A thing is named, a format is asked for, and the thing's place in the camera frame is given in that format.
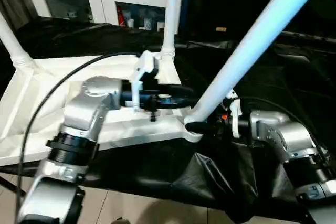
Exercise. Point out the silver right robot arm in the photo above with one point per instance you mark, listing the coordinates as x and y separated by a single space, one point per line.
289 140

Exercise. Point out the small yellow label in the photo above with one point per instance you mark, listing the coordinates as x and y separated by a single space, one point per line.
221 29

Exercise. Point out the black table mat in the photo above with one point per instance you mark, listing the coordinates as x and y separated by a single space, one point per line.
252 182

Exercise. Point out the silver metal rod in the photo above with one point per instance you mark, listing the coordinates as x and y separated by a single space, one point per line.
310 38

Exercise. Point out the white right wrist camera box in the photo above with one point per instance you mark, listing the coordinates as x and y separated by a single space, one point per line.
233 108

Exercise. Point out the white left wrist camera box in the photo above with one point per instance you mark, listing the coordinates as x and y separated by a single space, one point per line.
143 74

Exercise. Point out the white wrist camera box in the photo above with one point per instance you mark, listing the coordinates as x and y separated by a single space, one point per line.
143 74
233 108

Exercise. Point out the white plastic table top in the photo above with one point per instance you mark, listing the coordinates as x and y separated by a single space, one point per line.
58 93

